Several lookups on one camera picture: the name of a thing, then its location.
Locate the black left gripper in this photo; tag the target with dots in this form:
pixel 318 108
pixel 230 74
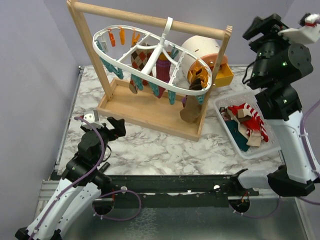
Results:
pixel 119 130

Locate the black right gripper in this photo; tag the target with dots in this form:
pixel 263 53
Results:
pixel 270 26

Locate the maroon striped sock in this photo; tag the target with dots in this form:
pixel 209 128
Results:
pixel 184 101
pixel 163 66

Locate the brown ribbed sock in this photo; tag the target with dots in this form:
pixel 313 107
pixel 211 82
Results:
pixel 191 110
pixel 196 86

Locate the orange clothespin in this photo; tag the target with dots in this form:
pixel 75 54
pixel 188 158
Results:
pixel 199 73

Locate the white oval clip hanger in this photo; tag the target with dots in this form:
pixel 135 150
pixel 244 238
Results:
pixel 158 45

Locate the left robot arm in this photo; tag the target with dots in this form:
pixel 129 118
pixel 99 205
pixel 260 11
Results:
pixel 80 183

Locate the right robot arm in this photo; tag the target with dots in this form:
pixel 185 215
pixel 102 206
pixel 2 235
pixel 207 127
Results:
pixel 282 58

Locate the wooden hanger rack stand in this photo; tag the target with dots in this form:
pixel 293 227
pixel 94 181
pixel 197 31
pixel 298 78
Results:
pixel 144 108

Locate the teal clothespin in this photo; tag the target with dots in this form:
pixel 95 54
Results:
pixel 171 97
pixel 155 88

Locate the toy drawer cabinet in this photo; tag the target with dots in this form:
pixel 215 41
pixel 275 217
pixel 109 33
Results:
pixel 207 49

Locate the argyle patterned sock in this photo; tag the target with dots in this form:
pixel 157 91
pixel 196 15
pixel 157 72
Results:
pixel 139 59

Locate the red white striped sock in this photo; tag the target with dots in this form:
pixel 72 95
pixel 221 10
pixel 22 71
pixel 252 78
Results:
pixel 250 124

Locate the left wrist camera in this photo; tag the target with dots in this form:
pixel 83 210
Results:
pixel 92 117

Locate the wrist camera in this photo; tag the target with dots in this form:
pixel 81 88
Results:
pixel 92 117
pixel 309 33

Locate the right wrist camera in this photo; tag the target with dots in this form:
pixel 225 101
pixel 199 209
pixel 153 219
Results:
pixel 309 33

